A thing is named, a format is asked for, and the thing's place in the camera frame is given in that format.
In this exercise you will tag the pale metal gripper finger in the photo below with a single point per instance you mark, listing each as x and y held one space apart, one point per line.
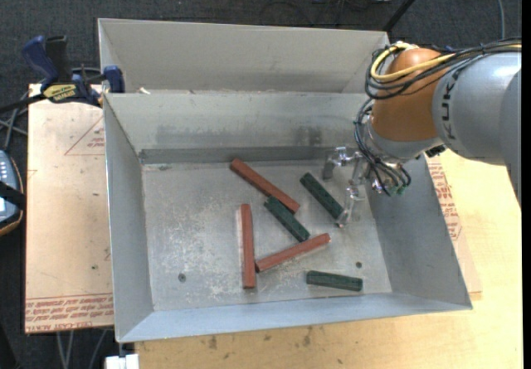
352 201
342 156

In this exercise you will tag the dark green flat block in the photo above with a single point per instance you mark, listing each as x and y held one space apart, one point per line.
321 195
287 219
334 280

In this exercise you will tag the red-brown flat block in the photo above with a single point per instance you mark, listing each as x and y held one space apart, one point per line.
248 247
292 253
265 185

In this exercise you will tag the grey metal bin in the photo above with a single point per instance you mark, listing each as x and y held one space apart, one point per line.
207 210

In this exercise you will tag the brown cardboard board, red print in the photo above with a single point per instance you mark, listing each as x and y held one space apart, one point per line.
66 210

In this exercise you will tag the black cylinder on white bracket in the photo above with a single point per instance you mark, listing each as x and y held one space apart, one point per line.
435 150

